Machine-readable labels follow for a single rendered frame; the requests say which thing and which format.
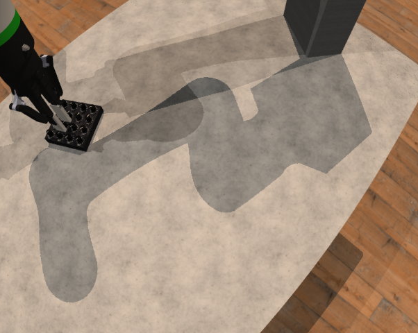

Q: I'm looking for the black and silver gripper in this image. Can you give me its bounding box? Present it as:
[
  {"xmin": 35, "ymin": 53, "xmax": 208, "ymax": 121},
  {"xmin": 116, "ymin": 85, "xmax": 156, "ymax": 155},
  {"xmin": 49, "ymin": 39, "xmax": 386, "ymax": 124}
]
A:
[{"xmin": 0, "ymin": 48, "xmax": 72, "ymax": 132}]

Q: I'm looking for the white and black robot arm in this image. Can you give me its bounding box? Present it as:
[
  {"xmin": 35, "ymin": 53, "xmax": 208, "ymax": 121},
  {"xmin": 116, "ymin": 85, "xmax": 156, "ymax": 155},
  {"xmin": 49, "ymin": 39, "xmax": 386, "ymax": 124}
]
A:
[{"xmin": 0, "ymin": 0, "xmax": 35, "ymax": 75}]

